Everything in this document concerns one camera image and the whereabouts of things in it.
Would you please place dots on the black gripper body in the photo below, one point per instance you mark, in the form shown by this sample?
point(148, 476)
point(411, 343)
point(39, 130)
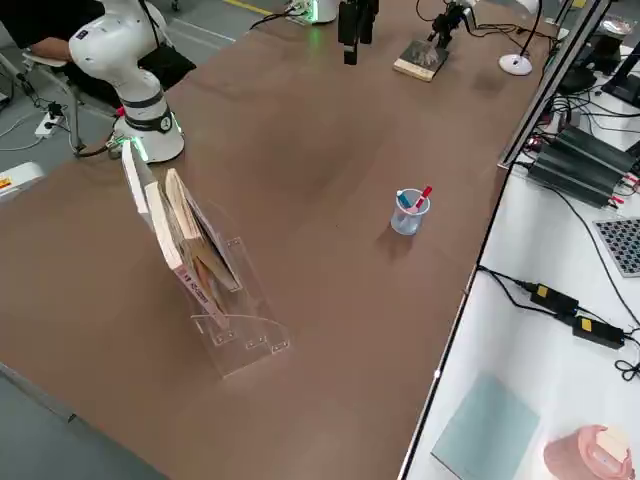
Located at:
point(452, 15)
point(348, 22)

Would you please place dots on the dark book with hands cover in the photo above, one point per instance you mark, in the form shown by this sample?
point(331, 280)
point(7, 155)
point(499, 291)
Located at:
point(420, 57)

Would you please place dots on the illustrated cover paperback book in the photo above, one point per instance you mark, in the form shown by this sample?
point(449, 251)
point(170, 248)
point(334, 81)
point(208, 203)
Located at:
point(195, 220)

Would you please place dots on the large white cover book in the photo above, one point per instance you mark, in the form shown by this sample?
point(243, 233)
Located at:
point(132, 180)

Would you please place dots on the red white cover book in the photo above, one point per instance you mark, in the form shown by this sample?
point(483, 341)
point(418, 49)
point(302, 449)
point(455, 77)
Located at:
point(167, 235)

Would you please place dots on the clear acrylic three-tier rack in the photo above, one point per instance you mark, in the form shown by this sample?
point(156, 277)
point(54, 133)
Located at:
point(250, 325)

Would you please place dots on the white desk lamp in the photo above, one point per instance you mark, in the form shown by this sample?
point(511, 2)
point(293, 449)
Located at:
point(515, 65)

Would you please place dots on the blue white pen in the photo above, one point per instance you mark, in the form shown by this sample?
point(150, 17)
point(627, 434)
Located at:
point(405, 197)

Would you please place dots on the red marker pen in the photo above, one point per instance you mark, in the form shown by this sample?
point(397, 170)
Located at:
point(425, 196)

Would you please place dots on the translucent blue pen cup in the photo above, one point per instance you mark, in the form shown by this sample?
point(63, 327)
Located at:
point(407, 222)

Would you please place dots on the black finned power supply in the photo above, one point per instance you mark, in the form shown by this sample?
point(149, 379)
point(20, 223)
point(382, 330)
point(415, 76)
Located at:
point(600, 145)
point(575, 175)

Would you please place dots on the grey dotted calibration board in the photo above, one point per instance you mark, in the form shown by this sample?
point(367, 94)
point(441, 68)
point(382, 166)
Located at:
point(622, 245)

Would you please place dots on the black power adapter brick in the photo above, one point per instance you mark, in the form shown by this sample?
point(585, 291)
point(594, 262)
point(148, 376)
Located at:
point(597, 332)
point(555, 299)

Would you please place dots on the white chair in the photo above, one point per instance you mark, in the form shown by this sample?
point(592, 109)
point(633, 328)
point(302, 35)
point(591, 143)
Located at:
point(42, 59)

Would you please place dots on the white floor power strip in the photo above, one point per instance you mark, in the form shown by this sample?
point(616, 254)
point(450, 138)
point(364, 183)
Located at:
point(50, 125)

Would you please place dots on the white box with label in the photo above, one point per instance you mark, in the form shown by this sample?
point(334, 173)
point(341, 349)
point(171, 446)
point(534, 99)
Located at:
point(20, 180)

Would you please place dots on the pale teal sheet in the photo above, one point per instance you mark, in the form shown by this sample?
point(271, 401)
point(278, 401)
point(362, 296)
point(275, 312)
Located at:
point(485, 425)

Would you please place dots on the pink round container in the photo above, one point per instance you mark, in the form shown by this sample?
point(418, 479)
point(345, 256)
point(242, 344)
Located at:
point(580, 450)

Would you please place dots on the aluminium frame post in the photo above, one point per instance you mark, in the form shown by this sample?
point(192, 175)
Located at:
point(545, 85)

